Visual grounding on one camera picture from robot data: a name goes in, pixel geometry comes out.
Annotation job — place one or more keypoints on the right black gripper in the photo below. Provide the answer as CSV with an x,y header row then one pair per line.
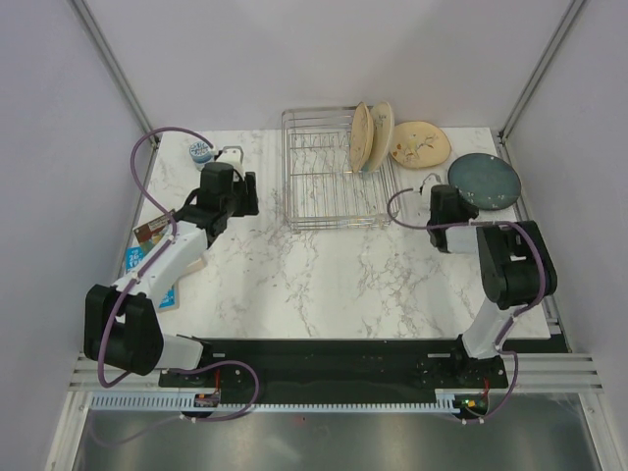
x,y
469,211

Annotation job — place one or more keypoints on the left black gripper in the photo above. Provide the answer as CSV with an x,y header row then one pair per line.
x,y
249,204

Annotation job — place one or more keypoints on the dark teal plate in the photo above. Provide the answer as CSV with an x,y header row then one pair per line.
x,y
485,181

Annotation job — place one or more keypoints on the blue and cream plate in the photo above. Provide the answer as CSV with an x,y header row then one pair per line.
x,y
383,118

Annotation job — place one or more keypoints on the cream plate with yellow bird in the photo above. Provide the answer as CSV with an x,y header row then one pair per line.
x,y
361,137

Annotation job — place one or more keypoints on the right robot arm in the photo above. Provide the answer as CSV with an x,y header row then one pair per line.
x,y
515,267

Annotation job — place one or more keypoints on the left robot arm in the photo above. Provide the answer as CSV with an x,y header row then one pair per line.
x,y
121,326

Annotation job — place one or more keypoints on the small blue-lidded jar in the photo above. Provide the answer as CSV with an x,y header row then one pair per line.
x,y
202,153

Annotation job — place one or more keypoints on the cream plate with blue bird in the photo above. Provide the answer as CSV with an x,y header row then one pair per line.
x,y
418,145

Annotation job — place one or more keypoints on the brown and yellow book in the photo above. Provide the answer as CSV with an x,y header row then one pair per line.
x,y
150,233

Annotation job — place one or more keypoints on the blue paperback book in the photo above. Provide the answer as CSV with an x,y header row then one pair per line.
x,y
171,300

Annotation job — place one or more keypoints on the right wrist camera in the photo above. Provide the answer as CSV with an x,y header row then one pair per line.
x,y
425,190

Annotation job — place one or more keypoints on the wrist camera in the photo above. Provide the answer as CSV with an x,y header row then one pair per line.
x,y
232,155
425,190

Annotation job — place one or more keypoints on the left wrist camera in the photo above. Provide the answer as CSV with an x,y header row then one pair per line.
x,y
232,155

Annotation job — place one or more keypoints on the metal wire dish rack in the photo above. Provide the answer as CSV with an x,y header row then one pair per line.
x,y
320,191

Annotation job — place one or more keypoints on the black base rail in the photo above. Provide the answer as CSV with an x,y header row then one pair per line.
x,y
338,372

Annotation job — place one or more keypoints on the white cable duct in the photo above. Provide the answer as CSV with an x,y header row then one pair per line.
x,y
154,401

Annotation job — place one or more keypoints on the aluminium frame profile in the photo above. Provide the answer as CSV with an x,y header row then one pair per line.
x,y
107,56

